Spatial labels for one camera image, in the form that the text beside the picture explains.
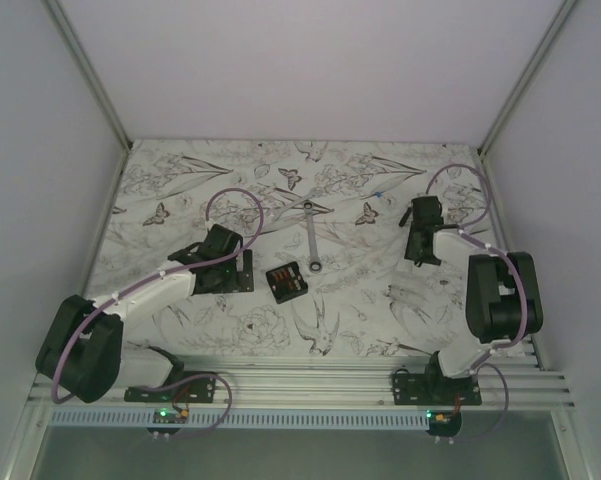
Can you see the open end wrench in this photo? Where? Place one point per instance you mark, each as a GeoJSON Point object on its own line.
{"type": "Point", "coordinates": [293, 200]}

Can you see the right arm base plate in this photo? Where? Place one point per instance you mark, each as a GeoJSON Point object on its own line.
{"type": "Point", "coordinates": [426, 390]}

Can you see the controller board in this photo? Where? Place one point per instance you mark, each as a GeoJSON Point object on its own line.
{"type": "Point", "coordinates": [441, 417]}
{"type": "Point", "coordinates": [170, 416]}

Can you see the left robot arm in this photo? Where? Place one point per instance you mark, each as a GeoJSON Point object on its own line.
{"type": "Point", "coordinates": [83, 353]}

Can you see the perforated cable duct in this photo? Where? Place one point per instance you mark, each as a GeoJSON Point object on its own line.
{"type": "Point", "coordinates": [245, 419]}

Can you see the aluminium rail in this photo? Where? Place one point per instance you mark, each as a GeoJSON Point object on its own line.
{"type": "Point", "coordinates": [365, 382]}

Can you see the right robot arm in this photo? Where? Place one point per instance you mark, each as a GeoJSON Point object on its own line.
{"type": "Point", "coordinates": [503, 302]}

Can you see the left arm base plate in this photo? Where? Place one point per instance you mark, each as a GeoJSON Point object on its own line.
{"type": "Point", "coordinates": [181, 388]}

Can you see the ratchet ring wrench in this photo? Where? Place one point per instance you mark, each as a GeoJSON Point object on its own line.
{"type": "Point", "coordinates": [315, 264]}

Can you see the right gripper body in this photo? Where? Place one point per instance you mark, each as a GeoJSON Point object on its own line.
{"type": "Point", "coordinates": [411, 253]}

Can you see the black handled tool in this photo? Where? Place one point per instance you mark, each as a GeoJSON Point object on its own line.
{"type": "Point", "coordinates": [405, 217]}

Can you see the left controller board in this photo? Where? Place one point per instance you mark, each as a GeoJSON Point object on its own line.
{"type": "Point", "coordinates": [170, 416]}

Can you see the floral table mat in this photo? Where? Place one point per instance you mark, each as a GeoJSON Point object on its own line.
{"type": "Point", "coordinates": [367, 301]}

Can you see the black fuse box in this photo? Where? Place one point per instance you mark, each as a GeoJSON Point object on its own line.
{"type": "Point", "coordinates": [286, 282]}

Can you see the right controller board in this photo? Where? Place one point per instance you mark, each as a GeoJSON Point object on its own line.
{"type": "Point", "coordinates": [441, 417]}

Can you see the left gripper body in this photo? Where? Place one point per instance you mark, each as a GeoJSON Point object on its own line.
{"type": "Point", "coordinates": [227, 279]}

